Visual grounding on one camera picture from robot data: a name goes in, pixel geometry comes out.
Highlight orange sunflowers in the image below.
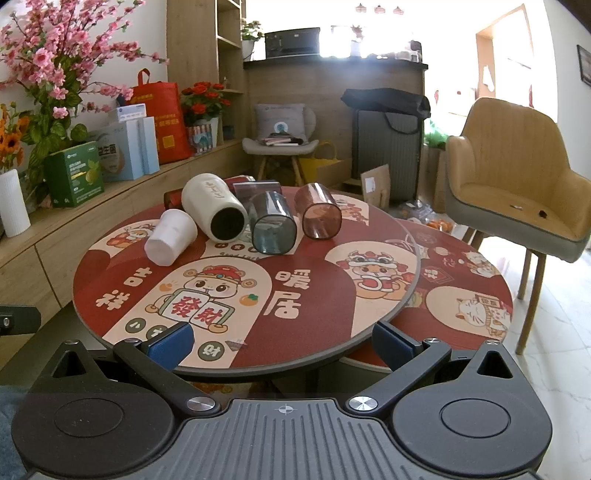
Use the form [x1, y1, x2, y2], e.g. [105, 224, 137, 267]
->
[0, 103, 29, 175]

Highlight grey-blue transparent cup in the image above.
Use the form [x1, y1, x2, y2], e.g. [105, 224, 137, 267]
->
[249, 191, 297, 256]

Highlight light blue tall box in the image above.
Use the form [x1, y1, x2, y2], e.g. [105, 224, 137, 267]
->
[108, 116, 160, 181]

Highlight yellow upholstered armchair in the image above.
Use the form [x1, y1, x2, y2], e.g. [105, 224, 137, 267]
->
[444, 96, 591, 356]

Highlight large round red printed table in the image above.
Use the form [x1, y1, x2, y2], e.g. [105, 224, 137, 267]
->
[72, 174, 421, 382]

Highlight black printer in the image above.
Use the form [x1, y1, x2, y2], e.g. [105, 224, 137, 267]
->
[264, 27, 321, 60]

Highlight white shell chair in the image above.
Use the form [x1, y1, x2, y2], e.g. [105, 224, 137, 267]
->
[242, 111, 320, 188]

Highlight cream ceramic mug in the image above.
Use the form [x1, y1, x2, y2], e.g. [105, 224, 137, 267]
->
[181, 172, 249, 242]

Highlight green plastic bag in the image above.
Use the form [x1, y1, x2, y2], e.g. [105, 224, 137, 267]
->
[424, 119, 451, 149]

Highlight blue cloth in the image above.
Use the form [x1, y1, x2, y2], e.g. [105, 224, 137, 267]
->
[0, 382, 29, 480]

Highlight purple-grey transparent cup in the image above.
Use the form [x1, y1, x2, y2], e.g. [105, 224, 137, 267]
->
[232, 181, 283, 205]

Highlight wooden shelf unit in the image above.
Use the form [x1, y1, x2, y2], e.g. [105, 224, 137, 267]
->
[165, 0, 248, 145]

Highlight pink blossom branches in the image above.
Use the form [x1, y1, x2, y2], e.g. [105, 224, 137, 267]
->
[0, 0, 171, 144]

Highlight white plastic cup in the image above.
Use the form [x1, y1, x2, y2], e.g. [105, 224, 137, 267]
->
[144, 209, 199, 267]

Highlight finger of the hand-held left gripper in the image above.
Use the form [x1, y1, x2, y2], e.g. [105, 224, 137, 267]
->
[0, 306, 42, 336]

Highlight green carton box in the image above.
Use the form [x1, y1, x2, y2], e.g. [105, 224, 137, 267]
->
[43, 140, 105, 209]

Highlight red tote bag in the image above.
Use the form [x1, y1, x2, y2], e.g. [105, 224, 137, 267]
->
[126, 68, 193, 164]

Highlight black bag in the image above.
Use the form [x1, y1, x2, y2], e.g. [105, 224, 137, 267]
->
[341, 87, 431, 136]

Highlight grey ribbed suitcase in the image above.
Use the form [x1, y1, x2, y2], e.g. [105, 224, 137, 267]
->
[352, 107, 424, 205]

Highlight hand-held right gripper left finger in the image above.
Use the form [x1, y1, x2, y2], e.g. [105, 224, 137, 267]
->
[28, 322, 222, 421]

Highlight brown transparent cup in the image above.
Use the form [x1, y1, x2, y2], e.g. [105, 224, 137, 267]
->
[294, 182, 343, 241]

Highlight framed wall picture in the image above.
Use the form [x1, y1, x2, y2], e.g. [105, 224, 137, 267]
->
[577, 44, 591, 86]

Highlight small white blue box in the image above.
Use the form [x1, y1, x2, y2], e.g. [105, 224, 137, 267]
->
[113, 103, 148, 125]

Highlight white ribbed vase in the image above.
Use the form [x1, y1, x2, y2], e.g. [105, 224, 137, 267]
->
[0, 169, 32, 238]

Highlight low wooden sideboard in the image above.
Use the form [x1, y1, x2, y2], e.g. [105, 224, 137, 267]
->
[0, 137, 254, 324]

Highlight wooden counter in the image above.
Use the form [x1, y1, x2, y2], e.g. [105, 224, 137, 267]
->
[243, 58, 428, 185]

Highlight grey printed cushion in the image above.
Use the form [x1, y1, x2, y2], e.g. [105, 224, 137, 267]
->
[255, 103, 307, 140]

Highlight small potted plant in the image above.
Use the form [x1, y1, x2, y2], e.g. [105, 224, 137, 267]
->
[239, 20, 265, 62]

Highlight cardboard box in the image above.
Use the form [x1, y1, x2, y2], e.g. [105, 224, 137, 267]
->
[359, 163, 392, 207]

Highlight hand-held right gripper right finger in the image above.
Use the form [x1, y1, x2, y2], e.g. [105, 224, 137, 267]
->
[345, 320, 532, 423]

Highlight red rose bouquet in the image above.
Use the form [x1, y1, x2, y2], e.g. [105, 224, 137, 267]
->
[179, 82, 232, 128]

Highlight yellow paper bag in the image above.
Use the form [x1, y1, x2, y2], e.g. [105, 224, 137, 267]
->
[297, 142, 354, 188]

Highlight stack of books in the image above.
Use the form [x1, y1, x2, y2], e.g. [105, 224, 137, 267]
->
[262, 132, 304, 148]

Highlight small round red printed table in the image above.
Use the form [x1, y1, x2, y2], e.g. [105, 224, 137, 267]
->
[341, 217, 516, 373]

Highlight white and green box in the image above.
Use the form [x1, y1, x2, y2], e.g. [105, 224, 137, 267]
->
[87, 126, 126, 184]

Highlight printed flower pot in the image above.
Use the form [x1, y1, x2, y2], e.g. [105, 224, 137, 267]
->
[187, 118, 221, 156]

